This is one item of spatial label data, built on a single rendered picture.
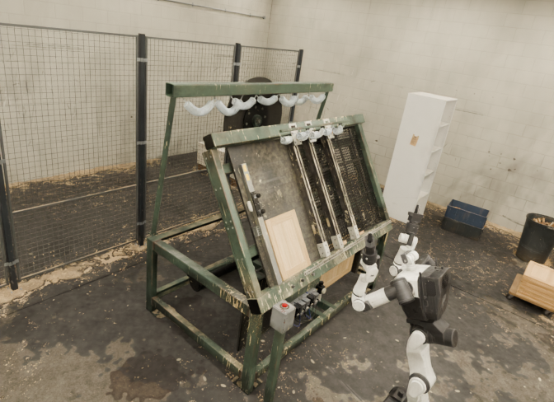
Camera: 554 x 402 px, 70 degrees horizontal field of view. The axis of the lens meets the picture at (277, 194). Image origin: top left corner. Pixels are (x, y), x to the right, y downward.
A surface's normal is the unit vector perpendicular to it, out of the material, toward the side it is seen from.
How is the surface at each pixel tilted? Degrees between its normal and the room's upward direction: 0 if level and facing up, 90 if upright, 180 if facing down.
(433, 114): 90
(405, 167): 90
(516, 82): 90
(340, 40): 90
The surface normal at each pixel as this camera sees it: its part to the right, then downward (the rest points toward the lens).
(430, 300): -0.65, 0.20
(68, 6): 0.77, 0.33
